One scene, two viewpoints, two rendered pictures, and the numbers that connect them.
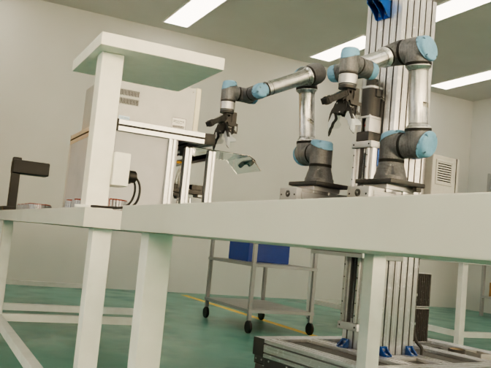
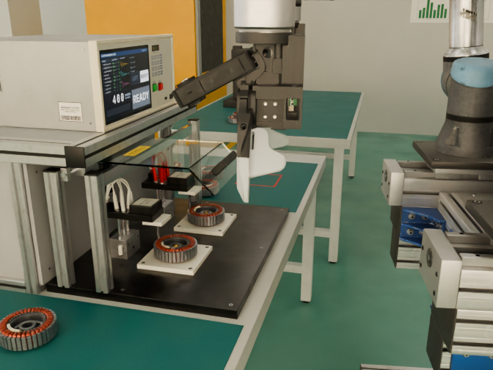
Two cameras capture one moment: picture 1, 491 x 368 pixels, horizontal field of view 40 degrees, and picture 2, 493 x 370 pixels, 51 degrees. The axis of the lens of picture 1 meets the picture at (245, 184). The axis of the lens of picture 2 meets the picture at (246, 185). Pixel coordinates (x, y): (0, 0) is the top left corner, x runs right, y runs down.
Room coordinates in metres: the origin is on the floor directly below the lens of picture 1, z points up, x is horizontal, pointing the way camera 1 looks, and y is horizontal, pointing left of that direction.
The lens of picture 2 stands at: (2.08, -0.77, 1.37)
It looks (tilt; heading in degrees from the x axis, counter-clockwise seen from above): 18 degrees down; 40
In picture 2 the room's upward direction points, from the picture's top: straight up
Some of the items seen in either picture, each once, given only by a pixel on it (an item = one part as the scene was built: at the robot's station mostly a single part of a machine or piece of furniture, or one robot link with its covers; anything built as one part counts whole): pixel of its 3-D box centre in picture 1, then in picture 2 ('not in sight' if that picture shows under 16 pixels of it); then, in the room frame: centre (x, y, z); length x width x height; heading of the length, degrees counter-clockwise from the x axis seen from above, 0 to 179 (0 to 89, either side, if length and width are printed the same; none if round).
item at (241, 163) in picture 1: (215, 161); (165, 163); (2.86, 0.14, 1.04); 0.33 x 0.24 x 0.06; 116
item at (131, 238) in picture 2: not in sight; (125, 243); (2.82, 0.27, 0.80); 0.08 x 0.05 x 0.06; 26
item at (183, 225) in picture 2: not in sight; (206, 222); (3.10, 0.25, 0.78); 0.15 x 0.15 x 0.01; 26
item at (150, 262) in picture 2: not in sight; (176, 256); (2.88, 0.14, 0.78); 0.15 x 0.15 x 0.01; 26
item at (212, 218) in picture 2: not in sight; (205, 214); (3.10, 0.25, 0.80); 0.11 x 0.11 x 0.04
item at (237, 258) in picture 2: not in sight; (187, 243); (2.99, 0.21, 0.76); 0.64 x 0.47 x 0.02; 26
